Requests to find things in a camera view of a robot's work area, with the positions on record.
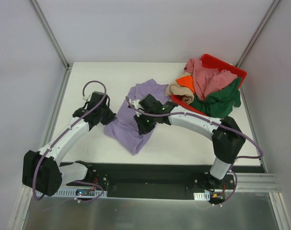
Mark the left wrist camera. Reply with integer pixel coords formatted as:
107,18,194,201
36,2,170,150
82,94,92,102

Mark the green t shirt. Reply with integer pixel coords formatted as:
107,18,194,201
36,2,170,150
189,77,242,118

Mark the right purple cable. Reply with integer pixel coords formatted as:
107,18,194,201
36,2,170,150
125,95,265,208

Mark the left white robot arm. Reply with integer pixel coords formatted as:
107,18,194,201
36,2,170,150
22,92,115,196

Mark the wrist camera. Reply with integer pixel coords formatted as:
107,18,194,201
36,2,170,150
128,99,140,109
82,94,92,102

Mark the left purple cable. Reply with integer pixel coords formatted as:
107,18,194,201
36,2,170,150
32,80,108,204

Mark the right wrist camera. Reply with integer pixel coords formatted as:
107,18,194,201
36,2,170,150
128,99,140,109

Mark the aluminium frame rail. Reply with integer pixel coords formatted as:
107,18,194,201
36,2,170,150
23,167,282,192

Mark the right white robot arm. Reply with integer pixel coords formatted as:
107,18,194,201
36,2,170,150
127,94,246,192

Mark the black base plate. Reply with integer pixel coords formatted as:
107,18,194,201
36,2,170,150
59,162,267,199

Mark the purple cable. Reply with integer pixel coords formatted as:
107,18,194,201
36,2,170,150
32,80,108,204
125,95,265,208

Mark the pink t shirt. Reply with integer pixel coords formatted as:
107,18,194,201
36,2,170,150
184,59,237,101

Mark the orange t shirt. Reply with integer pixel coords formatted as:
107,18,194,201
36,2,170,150
176,75,195,94

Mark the beige t shirt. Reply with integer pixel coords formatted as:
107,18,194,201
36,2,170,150
165,81,194,104

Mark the red plastic bin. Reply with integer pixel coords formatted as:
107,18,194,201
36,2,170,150
171,54,247,118

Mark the purple t shirt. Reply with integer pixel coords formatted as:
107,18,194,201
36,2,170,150
104,79,170,155

